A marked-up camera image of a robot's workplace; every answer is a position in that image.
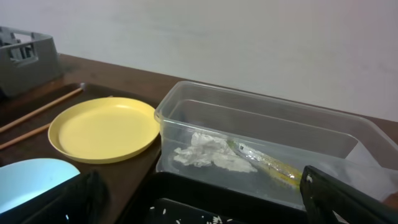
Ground dark brown serving tray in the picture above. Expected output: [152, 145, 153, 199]
[1, 83, 160, 223]

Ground black waste tray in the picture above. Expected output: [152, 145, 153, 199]
[117, 172, 308, 223]

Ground grey plastic dish rack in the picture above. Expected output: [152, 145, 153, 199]
[1, 26, 63, 98]

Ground rice food scraps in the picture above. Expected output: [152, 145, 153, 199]
[144, 205, 239, 224]

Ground green snack wrapper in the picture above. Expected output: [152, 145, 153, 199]
[227, 139, 302, 189]

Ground light blue bowl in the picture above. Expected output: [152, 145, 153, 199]
[1, 158, 80, 213]

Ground wooden chopstick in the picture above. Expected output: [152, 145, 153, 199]
[1, 123, 50, 149]
[1, 88, 83, 133]

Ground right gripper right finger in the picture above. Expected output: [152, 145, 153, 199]
[300, 166, 397, 224]

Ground white tissue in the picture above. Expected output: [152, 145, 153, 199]
[174, 133, 257, 173]

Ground clear plastic container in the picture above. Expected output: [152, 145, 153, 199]
[155, 82, 397, 210]

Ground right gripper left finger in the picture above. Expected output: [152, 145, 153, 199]
[1, 170, 108, 224]

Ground yellow round plate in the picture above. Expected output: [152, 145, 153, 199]
[47, 97, 160, 164]

